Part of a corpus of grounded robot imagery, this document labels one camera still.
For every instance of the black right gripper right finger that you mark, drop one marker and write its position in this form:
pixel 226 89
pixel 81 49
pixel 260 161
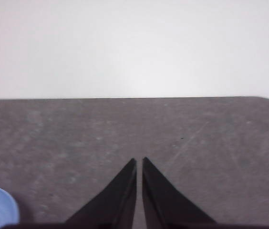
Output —
pixel 163 202

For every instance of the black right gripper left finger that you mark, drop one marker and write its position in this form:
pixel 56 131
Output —
pixel 117 202

